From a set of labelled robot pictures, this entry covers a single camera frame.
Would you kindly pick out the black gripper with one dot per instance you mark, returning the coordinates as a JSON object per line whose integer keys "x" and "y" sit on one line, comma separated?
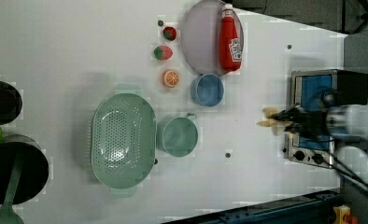
{"x": 309, "y": 124}

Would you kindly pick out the yellow toy banana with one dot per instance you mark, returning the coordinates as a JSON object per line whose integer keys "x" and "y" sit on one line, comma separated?
{"x": 278, "y": 127}

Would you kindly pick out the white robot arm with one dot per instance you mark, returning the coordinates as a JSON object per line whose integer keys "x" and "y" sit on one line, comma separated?
{"x": 347, "y": 123}

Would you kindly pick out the green mug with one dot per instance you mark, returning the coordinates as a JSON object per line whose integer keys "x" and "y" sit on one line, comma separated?
{"x": 178, "y": 136}

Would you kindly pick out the silver black toaster oven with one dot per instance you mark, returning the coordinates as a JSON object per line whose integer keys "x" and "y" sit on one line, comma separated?
{"x": 313, "y": 90}

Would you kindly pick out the blue bowl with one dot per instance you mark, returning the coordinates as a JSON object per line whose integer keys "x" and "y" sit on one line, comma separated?
{"x": 207, "y": 90}

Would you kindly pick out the red ketchup bottle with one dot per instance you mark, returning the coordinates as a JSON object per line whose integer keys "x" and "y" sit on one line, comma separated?
{"x": 230, "y": 51}

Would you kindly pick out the yellow red clamp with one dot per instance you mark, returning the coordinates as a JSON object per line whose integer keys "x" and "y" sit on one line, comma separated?
{"x": 343, "y": 215}

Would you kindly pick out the orange slice toy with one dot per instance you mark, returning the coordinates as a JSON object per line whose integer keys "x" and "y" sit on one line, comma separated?
{"x": 170, "y": 78}

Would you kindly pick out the lavender round plate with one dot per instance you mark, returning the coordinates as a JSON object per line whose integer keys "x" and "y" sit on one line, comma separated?
{"x": 200, "y": 36}

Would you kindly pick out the pink strawberry toy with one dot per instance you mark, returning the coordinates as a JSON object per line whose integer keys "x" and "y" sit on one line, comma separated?
{"x": 162, "y": 53}

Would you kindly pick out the red strawberry toy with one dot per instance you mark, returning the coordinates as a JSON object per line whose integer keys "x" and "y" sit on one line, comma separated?
{"x": 170, "y": 33}

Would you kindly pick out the green perforated colander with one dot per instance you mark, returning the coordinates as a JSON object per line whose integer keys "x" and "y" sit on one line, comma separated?
{"x": 123, "y": 140}

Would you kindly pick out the black round pot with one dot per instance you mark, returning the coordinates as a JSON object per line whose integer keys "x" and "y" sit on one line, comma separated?
{"x": 10, "y": 103}

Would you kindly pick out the black pan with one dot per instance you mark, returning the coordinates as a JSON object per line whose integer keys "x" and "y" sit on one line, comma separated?
{"x": 22, "y": 157}

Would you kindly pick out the green spatula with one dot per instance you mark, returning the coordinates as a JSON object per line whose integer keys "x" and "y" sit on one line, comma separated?
{"x": 7, "y": 213}

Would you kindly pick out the blue metal frame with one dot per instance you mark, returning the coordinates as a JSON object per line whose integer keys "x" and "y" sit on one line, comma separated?
{"x": 313, "y": 208}

